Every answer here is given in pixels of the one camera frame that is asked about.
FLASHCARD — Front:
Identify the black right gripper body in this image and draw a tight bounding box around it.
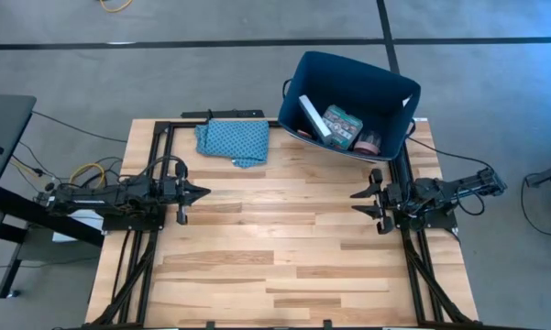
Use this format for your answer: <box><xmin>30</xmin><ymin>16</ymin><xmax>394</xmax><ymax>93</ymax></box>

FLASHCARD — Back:
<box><xmin>369</xmin><ymin>168</ymin><xmax>402</xmax><ymax>236</ymax></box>

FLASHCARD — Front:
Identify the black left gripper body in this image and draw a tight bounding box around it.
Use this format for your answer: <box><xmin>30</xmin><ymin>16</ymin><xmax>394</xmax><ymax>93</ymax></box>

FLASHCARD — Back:
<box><xmin>162</xmin><ymin>159</ymin><xmax>191</xmax><ymax>226</ymax></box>

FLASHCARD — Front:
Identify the pink tape roll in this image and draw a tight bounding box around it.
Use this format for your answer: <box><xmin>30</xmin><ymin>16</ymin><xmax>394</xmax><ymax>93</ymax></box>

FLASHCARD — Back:
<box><xmin>352</xmin><ymin>130</ymin><xmax>382</xmax><ymax>157</ymax></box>

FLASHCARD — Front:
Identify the green first aid kit box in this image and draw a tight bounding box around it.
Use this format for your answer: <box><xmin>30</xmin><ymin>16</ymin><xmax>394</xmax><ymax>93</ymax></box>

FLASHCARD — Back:
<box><xmin>320</xmin><ymin>104</ymin><xmax>365</xmax><ymax>151</ymax></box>

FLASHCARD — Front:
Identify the blue white pill organizer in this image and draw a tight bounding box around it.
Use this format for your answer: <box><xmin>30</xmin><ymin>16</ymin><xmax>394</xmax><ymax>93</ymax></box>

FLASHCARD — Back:
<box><xmin>297</xmin><ymin>94</ymin><xmax>334</xmax><ymax>144</ymax></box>

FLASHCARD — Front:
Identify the navy white striped fabric basket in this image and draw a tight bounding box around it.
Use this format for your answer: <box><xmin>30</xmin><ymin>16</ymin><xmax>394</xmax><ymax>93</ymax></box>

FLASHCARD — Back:
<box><xmin>277</xmin><ymin>49</ymin><xmax>422</xmax><ymax>164</ymax></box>

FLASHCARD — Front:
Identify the teal patterned cloth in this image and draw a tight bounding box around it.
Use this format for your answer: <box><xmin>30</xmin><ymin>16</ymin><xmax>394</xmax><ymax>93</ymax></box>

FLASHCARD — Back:
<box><xmin>193</xmin><ymin>117</ymin><xmax>271</xmax><ymax>170</ymax></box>

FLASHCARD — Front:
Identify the white paper sheet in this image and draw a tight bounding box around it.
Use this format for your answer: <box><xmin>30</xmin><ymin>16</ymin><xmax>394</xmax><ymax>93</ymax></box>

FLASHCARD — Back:
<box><xmin>52</xmin><ymin>210</ymin><xmax>105</xmax><ymax>244</ymax></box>

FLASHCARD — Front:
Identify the black desk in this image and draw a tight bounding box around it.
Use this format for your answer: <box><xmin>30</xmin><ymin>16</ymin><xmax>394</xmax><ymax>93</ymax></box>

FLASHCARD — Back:
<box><xmin>0</xmin><ymin>93</ymin><xmax>105</xmax><ymax>300</ymax></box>

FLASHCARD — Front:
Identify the black aluminium table frame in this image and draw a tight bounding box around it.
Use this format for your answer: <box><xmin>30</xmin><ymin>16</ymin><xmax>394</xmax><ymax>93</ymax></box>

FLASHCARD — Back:
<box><xmin>84</xmin><ymin>118</ymin><xmax>480</xmax><ymax>330</ymax></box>

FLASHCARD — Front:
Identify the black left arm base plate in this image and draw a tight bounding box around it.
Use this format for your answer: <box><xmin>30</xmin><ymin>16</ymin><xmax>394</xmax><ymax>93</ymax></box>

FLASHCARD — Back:
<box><xmin>101</xmin><ymin>201</ymin><xmax>167</xmax><ymax>233</ymax></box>

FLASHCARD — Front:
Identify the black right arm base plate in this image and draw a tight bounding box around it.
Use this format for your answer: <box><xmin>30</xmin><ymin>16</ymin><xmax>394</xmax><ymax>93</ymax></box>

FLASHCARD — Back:
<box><xmin>393</xmin><ymin>208</ymin><xmax>459</xmax><ymax>231</ymax></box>

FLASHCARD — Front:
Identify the yellow cable by desk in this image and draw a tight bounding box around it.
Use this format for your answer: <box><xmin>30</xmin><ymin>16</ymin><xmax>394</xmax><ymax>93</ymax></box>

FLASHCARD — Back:
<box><xmin>68</xmin><ymin>162</ymin><xmax>106</xmax><ymax>187</ymax></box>

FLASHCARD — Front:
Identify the yellow floor cable loop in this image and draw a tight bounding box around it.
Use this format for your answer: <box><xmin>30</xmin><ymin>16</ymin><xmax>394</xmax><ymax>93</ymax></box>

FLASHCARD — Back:
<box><xmin>98</xmin><ymin>0</ymin><xmax>134</xmax><ymax>14</ymax></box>

